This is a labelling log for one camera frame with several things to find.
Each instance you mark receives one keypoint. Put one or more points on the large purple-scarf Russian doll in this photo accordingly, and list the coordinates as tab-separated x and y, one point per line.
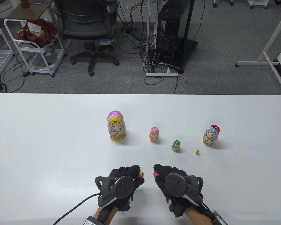
116	126

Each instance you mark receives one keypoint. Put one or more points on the white metal cart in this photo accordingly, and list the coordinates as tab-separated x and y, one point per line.
35	46

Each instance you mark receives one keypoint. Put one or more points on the small green Russian doll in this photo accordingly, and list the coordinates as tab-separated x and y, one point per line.
176	145

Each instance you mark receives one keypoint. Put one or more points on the red-blue scarf Russian doll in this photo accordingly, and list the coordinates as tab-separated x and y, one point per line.
210	137

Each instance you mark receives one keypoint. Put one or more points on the white whiteboard stand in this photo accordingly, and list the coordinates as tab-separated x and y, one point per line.
271	38

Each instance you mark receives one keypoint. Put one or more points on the white pole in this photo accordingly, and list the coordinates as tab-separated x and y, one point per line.
149	23

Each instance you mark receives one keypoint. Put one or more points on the black grey tracking controller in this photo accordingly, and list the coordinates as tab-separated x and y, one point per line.
123	186
175	184

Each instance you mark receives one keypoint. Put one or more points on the black chair caster base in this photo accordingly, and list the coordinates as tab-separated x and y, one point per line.
222	2

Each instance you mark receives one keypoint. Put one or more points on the wooden side table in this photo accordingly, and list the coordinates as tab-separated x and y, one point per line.
30	11

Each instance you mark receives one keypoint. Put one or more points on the white power strip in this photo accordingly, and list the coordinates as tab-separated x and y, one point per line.
161	74

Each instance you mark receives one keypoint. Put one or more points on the small pink Russian doll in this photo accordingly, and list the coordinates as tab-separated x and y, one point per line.
140	174

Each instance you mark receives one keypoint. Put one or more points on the white crumpled paper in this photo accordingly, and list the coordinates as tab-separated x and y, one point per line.
34	27

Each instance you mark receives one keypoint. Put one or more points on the person's left forearm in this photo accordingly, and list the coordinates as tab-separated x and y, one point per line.
97	212

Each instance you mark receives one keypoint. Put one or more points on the black computer tower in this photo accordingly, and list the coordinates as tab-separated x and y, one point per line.
171	28

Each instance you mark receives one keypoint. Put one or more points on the red patterned bag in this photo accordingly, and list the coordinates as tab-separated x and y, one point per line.
48	30

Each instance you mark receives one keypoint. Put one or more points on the person's left hand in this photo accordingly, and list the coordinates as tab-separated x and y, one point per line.
133	171

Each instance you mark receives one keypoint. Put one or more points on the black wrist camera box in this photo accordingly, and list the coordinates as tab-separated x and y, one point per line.
220	219
92	221

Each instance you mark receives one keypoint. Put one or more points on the brown jar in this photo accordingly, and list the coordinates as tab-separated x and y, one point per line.
24	3

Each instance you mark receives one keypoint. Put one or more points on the white cart casters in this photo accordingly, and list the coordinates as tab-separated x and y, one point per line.
257	2

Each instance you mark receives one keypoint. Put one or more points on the person's right hand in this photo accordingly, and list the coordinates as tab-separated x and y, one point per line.
164	171

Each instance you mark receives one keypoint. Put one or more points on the black office chair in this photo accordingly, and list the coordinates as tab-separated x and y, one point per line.
84	25

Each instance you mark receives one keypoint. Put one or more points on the orange Russian doll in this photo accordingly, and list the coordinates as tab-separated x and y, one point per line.
154	136

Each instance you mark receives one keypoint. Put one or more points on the person's right forearm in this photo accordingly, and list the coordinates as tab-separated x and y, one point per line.
196	216

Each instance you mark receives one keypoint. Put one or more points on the black stand base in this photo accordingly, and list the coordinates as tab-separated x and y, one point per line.
190	46

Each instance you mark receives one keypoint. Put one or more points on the blue shoe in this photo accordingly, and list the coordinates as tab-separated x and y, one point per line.
106	41

